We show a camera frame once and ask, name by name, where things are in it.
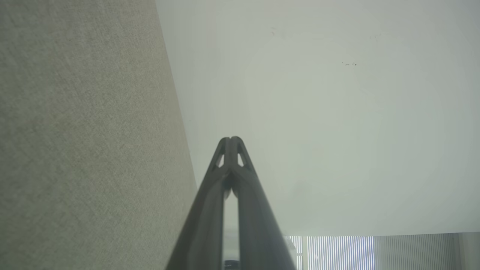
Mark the white vertical window blind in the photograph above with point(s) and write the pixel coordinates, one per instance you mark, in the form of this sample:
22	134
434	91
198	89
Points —
337	253
416	252

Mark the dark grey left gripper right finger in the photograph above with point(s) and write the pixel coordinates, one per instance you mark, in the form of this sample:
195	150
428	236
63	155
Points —
258	240

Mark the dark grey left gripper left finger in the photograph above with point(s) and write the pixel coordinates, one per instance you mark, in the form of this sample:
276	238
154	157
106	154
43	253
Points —
202	232

